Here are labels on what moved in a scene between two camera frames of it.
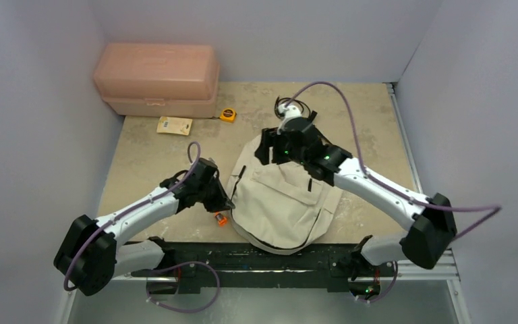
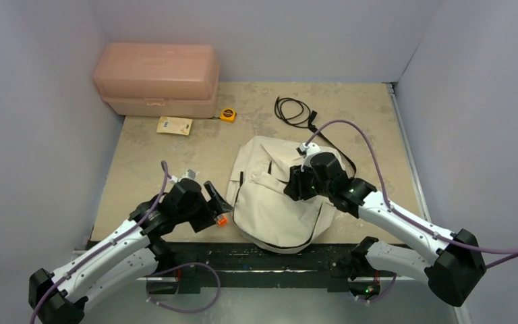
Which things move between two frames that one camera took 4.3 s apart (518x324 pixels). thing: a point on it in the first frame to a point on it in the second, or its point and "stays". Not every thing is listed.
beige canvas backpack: [279, 208] stays
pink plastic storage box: [158, 79] stays
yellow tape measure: [228, 115] stays
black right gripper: [267, 146] to [298, 182]
